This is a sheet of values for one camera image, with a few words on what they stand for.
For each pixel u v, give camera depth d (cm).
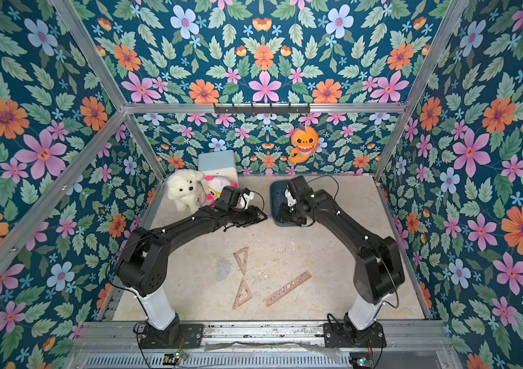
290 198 78
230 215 73
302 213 65
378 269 45
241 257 91
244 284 85
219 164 105
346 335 65
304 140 98
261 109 93
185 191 93
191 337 73
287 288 84
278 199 110
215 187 93
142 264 48
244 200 77
